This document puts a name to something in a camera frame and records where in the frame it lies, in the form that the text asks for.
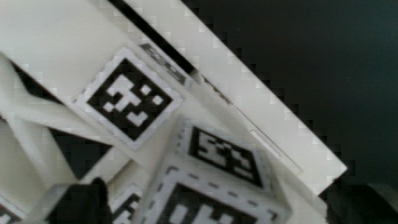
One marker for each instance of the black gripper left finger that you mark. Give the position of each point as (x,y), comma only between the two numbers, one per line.
(78,204)

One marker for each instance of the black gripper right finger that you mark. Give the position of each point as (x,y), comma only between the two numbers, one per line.
(362,204)

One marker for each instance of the white cube nut with tag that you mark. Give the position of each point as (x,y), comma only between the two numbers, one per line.
(214,187)

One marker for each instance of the white chair back frame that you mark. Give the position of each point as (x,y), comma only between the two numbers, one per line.
(87,95)

